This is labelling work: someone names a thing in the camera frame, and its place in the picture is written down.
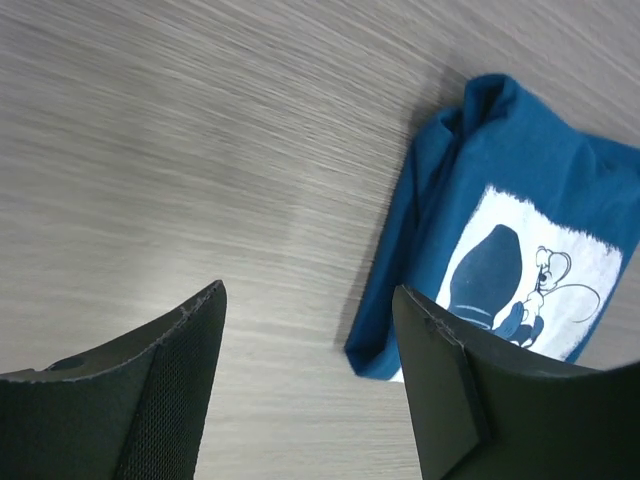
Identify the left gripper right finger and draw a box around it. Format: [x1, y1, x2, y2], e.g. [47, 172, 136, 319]
[393, 286, 639, 479]

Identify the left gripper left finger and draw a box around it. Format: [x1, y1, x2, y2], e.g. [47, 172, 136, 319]
[1, 280, 226, 479]

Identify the blue t shirt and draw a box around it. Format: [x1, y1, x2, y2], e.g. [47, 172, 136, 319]
[345, 74, 639, 382]

